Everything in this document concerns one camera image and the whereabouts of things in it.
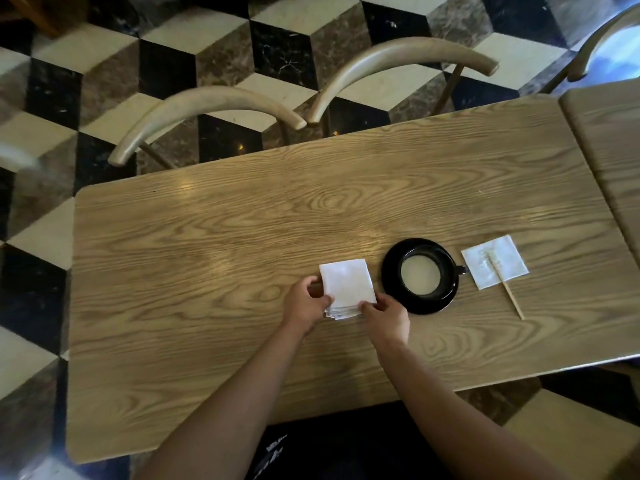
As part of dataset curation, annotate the person's left hand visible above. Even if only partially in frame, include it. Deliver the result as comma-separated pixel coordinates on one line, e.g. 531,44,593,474
281,275,335,334

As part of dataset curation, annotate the person's right hand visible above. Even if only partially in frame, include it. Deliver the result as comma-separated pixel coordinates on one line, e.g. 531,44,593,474
358,293,411,353

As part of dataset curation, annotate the stack of white napkins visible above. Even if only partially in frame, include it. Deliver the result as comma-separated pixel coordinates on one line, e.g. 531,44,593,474
319,259,378,321

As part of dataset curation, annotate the person's right forearm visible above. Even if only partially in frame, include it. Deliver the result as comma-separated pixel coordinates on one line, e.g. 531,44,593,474
374,341,571,480

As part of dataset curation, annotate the person's left forearm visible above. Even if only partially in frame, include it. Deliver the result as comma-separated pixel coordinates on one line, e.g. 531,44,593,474
137,321,308,480

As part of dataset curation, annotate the black saucer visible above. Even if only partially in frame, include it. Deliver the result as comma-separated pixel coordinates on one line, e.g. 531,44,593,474
381,238,460,316

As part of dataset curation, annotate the black cup with white drink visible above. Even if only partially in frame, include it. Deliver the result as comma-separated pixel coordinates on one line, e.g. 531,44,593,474
398,244,469,299

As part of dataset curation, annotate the person's black printed clothing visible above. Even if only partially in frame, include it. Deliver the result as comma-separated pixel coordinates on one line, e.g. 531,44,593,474
245,401,453,480

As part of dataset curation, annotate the wooden stir stick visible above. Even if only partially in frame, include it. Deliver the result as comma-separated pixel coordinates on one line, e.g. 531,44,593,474
486,254,526,321

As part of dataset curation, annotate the single unfolded white napkin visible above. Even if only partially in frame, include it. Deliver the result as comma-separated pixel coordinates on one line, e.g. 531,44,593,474
460,235,530,291

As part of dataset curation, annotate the wooden chair with curved back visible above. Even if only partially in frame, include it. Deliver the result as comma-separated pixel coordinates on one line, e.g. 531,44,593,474
306,37,501,139
542,4,640,95
107,86,308,171

